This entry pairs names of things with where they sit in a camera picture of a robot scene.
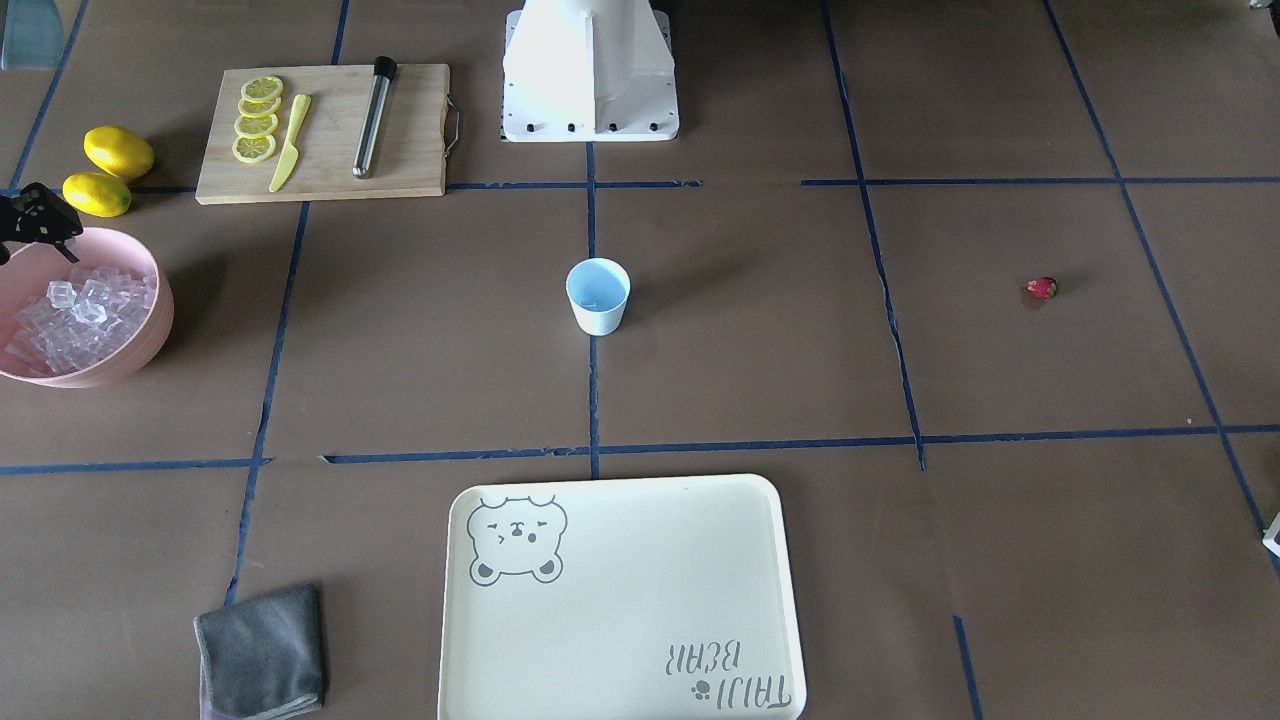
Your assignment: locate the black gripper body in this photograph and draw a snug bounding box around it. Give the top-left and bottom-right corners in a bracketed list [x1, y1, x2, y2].
[1, 182, 84, 265]

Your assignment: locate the pile of clear ice cubes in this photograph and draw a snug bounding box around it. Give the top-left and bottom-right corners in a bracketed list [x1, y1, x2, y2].
[3, 266, 159, 377]

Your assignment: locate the light blue plastic cup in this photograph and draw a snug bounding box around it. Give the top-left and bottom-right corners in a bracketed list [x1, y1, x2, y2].
[564, 258, 631, 337]

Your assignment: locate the whole yellow lemon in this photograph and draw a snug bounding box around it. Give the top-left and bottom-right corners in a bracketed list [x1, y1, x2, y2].
[82, 126, 155, 182]
[61, 172, 133, 218]

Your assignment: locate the pink bowl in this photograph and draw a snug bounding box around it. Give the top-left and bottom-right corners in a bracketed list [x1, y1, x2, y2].
[3, 227, 174, 389]

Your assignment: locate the lemon slice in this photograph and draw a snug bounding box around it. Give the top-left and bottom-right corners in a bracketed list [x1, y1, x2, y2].
[232, 135, 276, 164]
[234, 113, 279, 138]
[239, 76, 285, 102]
[238, 96, 282, 119]

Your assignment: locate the yellow plastic knife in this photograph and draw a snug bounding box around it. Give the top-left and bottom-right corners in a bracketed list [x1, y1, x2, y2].
[268, 94, 312, 193]

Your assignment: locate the bamboo cutting board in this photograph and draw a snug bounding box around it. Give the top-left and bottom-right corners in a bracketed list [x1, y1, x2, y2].
[195, 64, 451, 205]

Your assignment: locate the steel muddler black tip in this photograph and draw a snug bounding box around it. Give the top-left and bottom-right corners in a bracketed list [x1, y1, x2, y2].
[352, 56, 398, 179]

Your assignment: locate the grey folded cloth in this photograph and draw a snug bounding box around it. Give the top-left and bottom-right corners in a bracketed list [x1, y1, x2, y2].
[193, 583, 328, 719]

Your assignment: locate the cream bear serving tray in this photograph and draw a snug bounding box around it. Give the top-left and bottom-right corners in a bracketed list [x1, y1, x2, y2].
[436, 474, 806, 719]

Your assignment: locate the red strawberry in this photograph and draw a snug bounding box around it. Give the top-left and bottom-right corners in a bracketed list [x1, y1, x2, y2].
[1025, 275, 1059, 301]

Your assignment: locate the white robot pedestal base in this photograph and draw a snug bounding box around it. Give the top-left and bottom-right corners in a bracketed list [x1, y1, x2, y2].
[500, 1, 681, 143]

